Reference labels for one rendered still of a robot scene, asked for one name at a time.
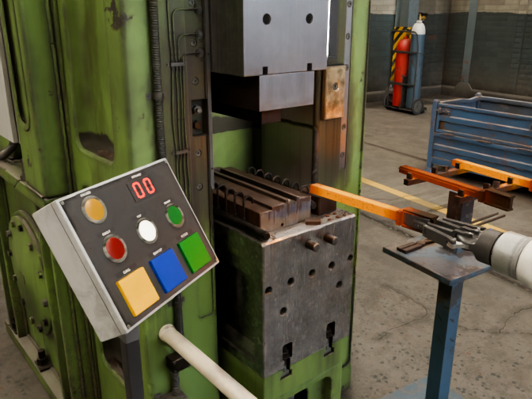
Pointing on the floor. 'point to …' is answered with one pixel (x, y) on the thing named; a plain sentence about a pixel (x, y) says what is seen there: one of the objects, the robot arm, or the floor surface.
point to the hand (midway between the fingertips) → (418, 220)
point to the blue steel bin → (482, 134)
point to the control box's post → (132, 364)
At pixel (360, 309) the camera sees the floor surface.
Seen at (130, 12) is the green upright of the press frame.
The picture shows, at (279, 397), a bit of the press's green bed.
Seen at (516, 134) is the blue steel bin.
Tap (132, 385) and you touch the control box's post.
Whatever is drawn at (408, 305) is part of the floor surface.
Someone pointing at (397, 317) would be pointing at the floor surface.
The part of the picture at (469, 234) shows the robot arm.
